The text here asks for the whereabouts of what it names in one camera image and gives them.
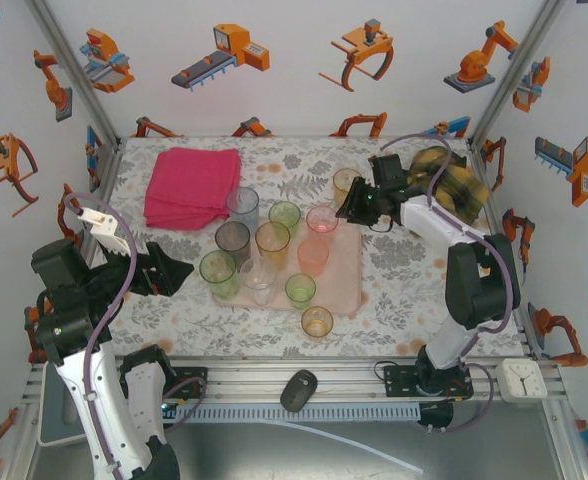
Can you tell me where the clear glass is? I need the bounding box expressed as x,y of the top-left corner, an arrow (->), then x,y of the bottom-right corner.
239,257 -> 279,307

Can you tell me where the small green glass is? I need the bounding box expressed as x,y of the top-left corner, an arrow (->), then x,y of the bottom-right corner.
267,200 -> 302,232
284,273 -> 318,310

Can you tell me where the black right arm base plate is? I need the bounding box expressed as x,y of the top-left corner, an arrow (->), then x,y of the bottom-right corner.
382,363 -> 475,401

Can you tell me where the short orange glass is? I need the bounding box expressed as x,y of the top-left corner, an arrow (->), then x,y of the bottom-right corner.
301,305 -> 335,342
332,168 -> 363,209

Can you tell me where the floral tablecloth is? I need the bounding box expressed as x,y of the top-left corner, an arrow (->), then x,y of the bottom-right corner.
81,135 -> 530,359

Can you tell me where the thin white tube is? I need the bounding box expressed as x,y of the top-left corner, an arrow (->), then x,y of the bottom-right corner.
251,418 -> 425,476

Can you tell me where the pink glass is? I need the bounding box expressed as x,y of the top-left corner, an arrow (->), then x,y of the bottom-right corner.
296,237 -> 331,278
305,204 -> 340,236

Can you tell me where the pale blue glass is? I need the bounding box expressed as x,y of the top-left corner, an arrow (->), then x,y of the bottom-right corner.
225,186 -> 261,231

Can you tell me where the yellow black plaid cloth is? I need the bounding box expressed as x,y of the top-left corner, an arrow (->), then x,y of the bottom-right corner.
403,145 -> 491,226

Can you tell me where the white slotted cable duct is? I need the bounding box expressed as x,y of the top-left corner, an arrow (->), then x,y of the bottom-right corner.
173,402 -> 422,425

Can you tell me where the pink folded towel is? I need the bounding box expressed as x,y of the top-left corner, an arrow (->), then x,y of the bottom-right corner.
143,146 -> 243,232

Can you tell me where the tall orange glass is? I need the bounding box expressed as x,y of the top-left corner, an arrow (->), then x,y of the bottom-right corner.
254,221 -> 292,272

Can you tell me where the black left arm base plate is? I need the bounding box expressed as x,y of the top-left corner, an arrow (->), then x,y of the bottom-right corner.
172,366 -> 209,400

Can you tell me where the smoky grey glass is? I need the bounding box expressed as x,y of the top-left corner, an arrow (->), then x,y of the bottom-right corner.
214,221 -> 252,271

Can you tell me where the dark grey computer mouse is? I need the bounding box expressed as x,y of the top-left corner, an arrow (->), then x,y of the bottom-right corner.
279,369 -> 319,414

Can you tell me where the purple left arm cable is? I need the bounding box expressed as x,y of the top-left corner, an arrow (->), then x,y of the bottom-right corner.
63,192 -> 138,480

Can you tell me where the white square clock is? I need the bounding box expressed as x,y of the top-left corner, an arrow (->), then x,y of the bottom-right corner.
496,358 -> 549,403

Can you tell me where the aluminium frame post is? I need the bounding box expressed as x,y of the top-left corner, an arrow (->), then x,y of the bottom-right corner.
25,0 -> 125,151
466,0 -> 570,149

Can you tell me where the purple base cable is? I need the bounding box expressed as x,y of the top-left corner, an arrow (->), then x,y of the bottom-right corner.
162,375 -> 209,434
423,359 -> 492,434

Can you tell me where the aluminium table rail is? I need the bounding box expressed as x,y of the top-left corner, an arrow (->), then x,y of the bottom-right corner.
23,355 -> 565,406

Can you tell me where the large green glass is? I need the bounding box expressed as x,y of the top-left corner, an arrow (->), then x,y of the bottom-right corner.
198,249 -> 242,301

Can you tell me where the beige plastic tray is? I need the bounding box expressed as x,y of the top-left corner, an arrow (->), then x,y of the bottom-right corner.
212,214 -> 364,317

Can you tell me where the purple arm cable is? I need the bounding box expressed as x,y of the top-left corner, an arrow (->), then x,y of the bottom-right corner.
379,133 -> 521,364
63,192 -> 138,480

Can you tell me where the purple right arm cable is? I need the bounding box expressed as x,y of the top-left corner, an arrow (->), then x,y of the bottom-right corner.
379,133 -> 521,364

